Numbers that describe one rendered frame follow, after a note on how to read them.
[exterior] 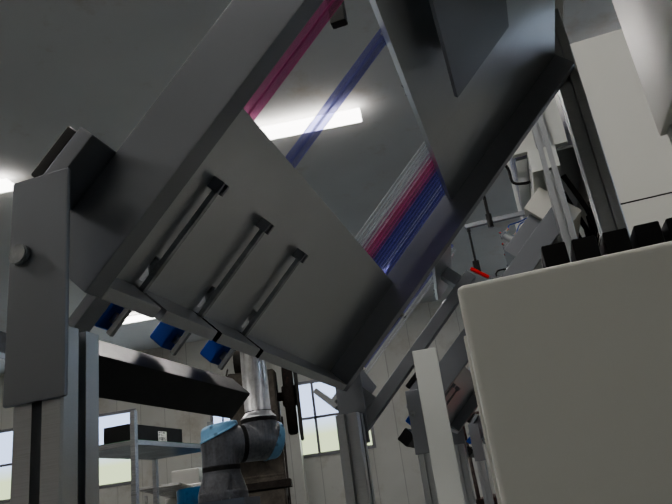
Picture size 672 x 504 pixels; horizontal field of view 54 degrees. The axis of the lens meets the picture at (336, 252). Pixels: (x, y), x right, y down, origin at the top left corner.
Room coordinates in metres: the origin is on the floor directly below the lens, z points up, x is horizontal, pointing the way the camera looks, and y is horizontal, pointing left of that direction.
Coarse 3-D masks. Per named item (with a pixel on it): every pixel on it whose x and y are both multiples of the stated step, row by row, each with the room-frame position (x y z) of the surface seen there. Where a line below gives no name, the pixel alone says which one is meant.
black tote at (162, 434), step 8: (128, 424) 3.74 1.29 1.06; (104, 432) 3.78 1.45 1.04; (112, 432) 3.76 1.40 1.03; (120, 432) 3.75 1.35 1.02; (128, 432) 3.74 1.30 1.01; (144, 432) 3.87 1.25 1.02; (152, 432) 3.96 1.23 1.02; (160, 432) 4.04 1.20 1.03; (168, 432) 4.13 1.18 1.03; (176, 432) 4.22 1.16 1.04; (104, 440) 3.78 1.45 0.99; (112, 440) 3.76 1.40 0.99; (120, 440) 3.75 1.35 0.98; (160, 440) 4.04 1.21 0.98; (168, 440) 4.12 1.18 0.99; (176, 440) 4.22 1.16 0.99
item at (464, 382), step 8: (464, 368) 2.09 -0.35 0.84; (464, 376) 2.17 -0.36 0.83; (456, 384) 2.15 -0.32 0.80; (464, 384) 2.26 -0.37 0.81; (472, 384) 2.39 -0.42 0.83; (456, 392) 2.23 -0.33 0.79; (464, 392) 2.36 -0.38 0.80; (472, 392) 2.50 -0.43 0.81; (456, 400) 2.33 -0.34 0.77; (464, 400) 2.46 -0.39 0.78; (448, 408) 2.30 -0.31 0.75; (456, 408) 2.43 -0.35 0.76
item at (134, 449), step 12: (132, 420) 3.54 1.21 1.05; (132, 432) 3.54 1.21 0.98; (108, 444) 3.58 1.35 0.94; (120, 444) 3.56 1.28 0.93; (132, 444) 3.54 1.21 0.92; (144, 444) 3.63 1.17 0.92; (156, 444) 3.74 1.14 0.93; (168, 444) 3.86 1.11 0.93; (180, 444) 3.99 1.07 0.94; (192, 444) 4.13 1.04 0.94; (108, 456) 3.93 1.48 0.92; (120, 456) 4.02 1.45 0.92; (132, 456) 3.54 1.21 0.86; (144, 456) 4.22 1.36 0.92; (156, 456) 4.33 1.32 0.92; (168, 456) 4.44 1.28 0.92; (132, 468) 3.54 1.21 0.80; (156, 468) 4.49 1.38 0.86; (132, 480) 3.54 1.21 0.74; (156, 480) 4.49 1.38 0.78; (132, 492) 3.55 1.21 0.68; (156, 492) 4.49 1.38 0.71
